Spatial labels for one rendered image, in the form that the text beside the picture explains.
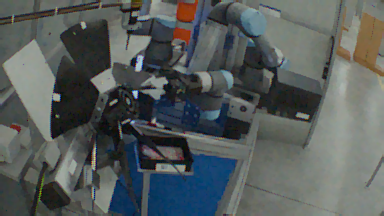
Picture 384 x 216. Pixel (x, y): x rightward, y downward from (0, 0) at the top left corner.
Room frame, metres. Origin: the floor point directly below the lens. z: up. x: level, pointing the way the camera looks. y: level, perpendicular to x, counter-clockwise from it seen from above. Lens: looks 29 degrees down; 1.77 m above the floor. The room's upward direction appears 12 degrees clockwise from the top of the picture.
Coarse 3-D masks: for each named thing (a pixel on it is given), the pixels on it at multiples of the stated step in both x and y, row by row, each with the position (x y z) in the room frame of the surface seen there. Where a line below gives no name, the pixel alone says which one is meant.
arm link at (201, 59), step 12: (228, 0) 1.45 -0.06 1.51; (216, 12) 1.42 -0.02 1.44; (216, 24) 1.42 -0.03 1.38; (228, 24) 1.45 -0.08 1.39; (204, 36) 1.42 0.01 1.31; (216, 36) 1.42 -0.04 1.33; (204, 48) 1.40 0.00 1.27; (192, 60) 1.40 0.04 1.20; (204, 60) 1.39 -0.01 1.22; (192, 72) 1.38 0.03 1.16
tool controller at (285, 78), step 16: (272, 80) 1.45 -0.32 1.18; (288, 80) 1.37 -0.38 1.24; (304, 80) 1.41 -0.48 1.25; (272, 96) 1.38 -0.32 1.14; (288, 96) 1.36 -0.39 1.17; (304, 96) 1.35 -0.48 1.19; (320, 96) 1.35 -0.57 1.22; (272, 112) 1.39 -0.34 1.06; (288, 112) 1.38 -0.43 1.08; (304, 112) 1.38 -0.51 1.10
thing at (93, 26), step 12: (96, 24) 1.10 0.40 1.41; (60, 36) 0.98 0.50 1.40; (72, 36) 1.01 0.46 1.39; (84, 36) 1.04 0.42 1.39; (96, 36) 1.06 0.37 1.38; (108, 36) 1.10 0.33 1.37; (72, 48) 0.98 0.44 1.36; (84, 48) 1.01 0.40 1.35; (96, 48) 1.03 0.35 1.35; (108, 48) 1.06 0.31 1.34; (84, 60) 0.98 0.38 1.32; (96, 60) 1.00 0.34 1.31; (108, 60) 1.02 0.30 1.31; (84, 72) 0.96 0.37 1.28; (96, 72) 0.98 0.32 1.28
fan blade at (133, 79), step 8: (120, 64) 1.28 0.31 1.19; (112, 72) 1.20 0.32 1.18; (120, 72) 1.21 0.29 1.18; (128, 72) 1.22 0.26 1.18; (136, 72) 1.25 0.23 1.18; (144, 72) 1.28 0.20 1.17; (120, 80) 1.14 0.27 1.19; (128, 80) 1.15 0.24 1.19; (136, 80) 1.16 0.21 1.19; (144, 80) 1.19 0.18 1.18; (136, 88) 1.09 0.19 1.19
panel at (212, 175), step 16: (128, 144) 1.40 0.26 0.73; (128, 160) 1.40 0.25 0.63; (208, 160) 1.41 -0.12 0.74; (224, 160) 1.41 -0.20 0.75; (160, 176) 1.40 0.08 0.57; (176, 176) 1.41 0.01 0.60; (192, 176) 1.41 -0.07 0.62; (208, 176) 1.41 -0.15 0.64; (224, 176) 1.41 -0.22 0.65; (160, 192) 1.40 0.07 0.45; (176, 192) 1.41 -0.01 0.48; (192, 192) 1.41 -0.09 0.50; (208, 192) 1.41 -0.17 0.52; (224, 192) 1.41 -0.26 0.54; (112, 208) 1.40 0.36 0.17; (128, 208) 1.40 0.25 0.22; (160, 208) 1.40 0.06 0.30; (176, 208) 1.41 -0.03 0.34; (192, 208) 1.41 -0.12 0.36; (208, 208) 1.41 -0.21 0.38
